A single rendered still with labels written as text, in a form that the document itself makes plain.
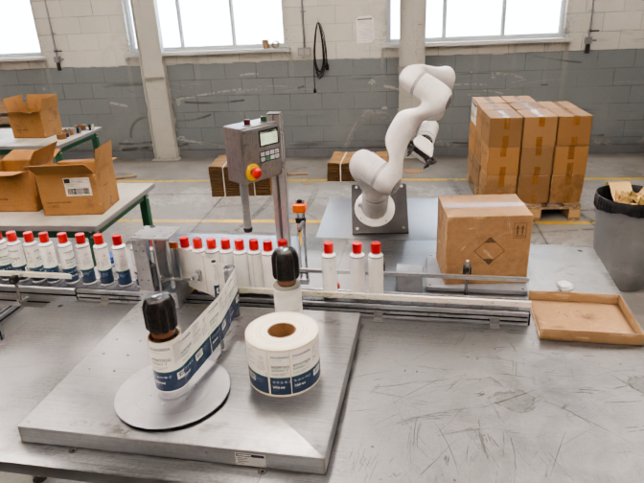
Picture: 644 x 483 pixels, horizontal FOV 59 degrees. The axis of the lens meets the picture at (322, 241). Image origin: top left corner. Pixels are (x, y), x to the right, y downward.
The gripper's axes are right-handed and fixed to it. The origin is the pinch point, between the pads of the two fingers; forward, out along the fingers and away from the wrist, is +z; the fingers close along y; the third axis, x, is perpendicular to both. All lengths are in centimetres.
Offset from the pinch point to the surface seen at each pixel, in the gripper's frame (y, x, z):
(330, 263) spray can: 14, -9, 76
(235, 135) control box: 64, 4, 66
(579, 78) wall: -173, -59, -479
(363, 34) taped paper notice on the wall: 58, -161, -443
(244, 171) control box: 55, -3, 70
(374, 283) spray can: -3, -6, 75
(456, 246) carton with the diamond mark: -22, 9, 50
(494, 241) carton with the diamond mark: -32, 17, 46
